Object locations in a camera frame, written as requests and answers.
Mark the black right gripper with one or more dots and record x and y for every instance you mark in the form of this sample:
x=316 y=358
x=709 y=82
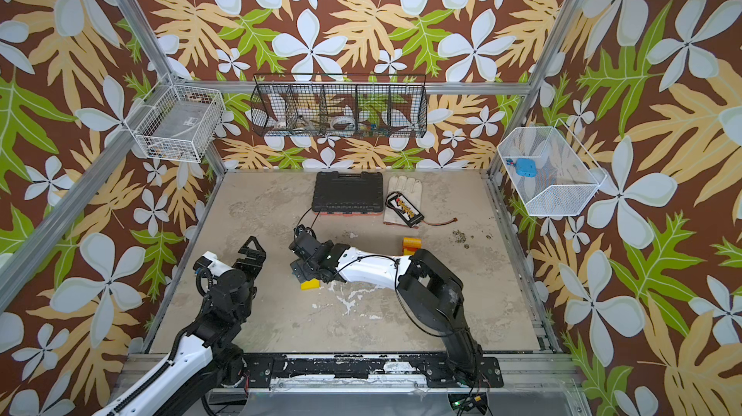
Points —
x=307 y=257

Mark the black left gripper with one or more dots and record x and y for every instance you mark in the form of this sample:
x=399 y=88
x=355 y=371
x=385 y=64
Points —
x=258 y=258

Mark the yellow rectangular wood block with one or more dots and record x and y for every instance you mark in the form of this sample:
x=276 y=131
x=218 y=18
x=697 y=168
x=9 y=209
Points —
x=310 y=285

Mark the orange cylinder wood block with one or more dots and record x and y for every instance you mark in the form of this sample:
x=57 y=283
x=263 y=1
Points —
x=411 y=243

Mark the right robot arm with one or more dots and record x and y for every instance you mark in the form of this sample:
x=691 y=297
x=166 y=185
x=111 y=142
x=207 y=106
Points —
x=429 y=293

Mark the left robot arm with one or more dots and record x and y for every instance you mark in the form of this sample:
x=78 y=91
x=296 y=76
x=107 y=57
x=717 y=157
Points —
x=203 y=355

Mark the black plastic tool case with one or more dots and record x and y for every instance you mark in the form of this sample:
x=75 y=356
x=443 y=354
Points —
x=337 y=193

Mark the white work glove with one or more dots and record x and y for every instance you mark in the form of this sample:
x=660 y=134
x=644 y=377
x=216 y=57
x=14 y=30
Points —
x=411 y=188

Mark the white tape roll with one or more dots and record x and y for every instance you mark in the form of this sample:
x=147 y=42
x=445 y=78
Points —
x=342 y=123

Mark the blue plastic object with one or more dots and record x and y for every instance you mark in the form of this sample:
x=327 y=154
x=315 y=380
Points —
x=523 y=167

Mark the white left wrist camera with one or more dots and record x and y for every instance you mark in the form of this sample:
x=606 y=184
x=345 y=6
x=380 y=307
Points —
x=210 y=262

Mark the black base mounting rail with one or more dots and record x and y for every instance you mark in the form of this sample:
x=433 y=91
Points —
x=431 y=369

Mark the black wire basket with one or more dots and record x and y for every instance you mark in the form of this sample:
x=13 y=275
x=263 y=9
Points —
x=383 y=105

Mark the white wire basket left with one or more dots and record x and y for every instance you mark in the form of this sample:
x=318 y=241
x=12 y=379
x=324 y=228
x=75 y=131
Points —
x=176 y=122

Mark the white wire basket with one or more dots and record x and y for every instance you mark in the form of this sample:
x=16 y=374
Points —
x=176 y=122
x=568 y=175

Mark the white wire basket right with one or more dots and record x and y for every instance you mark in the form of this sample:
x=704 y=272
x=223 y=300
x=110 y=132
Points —
x=568 y=175

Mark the aluminium frame post left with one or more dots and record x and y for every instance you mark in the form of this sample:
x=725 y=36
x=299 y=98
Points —
x=143 y=32

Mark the aluminium frame post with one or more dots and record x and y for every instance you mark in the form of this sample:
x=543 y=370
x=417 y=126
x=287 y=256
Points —
x=566 y=17
x=143 y=32

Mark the aluminium frame post right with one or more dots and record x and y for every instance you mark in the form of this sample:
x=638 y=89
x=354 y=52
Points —
x=566 y=17

